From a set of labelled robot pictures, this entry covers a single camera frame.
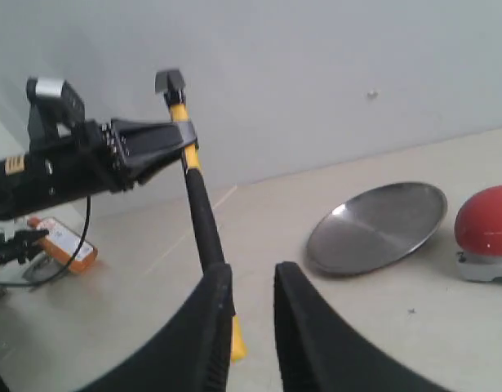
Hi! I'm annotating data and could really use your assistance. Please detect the black cable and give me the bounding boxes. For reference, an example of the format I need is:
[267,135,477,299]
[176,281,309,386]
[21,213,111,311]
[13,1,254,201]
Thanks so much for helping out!
[0,194,91,287]

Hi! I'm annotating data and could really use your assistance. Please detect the black and yellow claw hammer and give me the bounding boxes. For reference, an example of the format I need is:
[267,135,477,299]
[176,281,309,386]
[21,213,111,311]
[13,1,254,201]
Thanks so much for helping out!
[154,69,249,363]

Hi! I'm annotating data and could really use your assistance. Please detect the round stainless steel plate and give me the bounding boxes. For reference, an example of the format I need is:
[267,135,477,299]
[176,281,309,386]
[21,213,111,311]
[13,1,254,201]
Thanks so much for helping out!
[305,181,448,277]

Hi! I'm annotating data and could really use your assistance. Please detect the orange and white box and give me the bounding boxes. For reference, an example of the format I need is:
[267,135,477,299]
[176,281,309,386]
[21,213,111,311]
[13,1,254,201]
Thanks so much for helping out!
[27,216,98,274]

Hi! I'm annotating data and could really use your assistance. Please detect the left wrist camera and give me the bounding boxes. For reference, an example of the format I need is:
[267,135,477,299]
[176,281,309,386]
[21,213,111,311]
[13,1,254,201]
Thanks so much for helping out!
[25,78,86,143]

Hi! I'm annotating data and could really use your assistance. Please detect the black clamp stand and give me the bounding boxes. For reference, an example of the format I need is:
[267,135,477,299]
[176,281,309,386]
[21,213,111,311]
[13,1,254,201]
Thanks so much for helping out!
[0,229,49,267]

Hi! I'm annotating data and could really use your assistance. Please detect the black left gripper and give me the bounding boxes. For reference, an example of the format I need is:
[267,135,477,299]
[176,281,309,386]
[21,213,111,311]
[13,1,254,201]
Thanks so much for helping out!
[42,118,198,200]

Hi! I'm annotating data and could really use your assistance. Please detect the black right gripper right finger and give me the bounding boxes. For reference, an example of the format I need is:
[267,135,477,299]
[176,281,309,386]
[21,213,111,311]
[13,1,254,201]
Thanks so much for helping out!
[273,261,442,391]

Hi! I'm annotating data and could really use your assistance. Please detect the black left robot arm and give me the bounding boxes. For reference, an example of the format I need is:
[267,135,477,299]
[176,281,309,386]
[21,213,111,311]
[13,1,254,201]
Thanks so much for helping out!
[0,119,197,221]

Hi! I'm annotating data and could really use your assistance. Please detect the red dome push button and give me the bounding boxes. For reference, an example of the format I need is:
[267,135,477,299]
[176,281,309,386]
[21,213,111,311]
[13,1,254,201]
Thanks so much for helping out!
[454,185,502,283]

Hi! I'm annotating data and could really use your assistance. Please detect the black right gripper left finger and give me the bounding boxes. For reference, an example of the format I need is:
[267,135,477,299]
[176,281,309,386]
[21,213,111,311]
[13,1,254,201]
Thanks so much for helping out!
[82,264,233,391]

